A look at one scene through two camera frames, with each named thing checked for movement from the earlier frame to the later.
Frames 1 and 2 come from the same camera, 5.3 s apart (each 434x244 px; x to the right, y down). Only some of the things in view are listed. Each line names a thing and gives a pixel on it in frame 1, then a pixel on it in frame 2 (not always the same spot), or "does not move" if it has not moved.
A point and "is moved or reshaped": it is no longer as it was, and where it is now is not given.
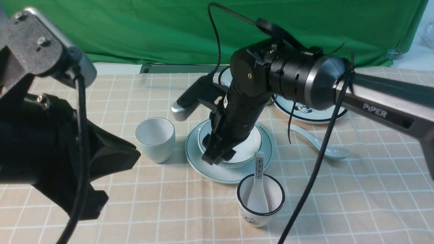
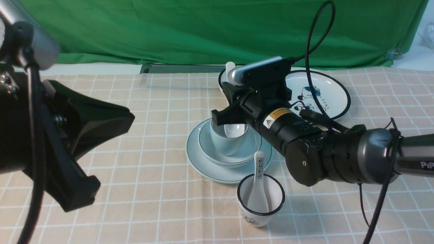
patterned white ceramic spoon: (257, 201) does not move
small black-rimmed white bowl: (225, 78) does not move
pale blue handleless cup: (156, 137) is moved or reshaped
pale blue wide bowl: (245, 150) does not move
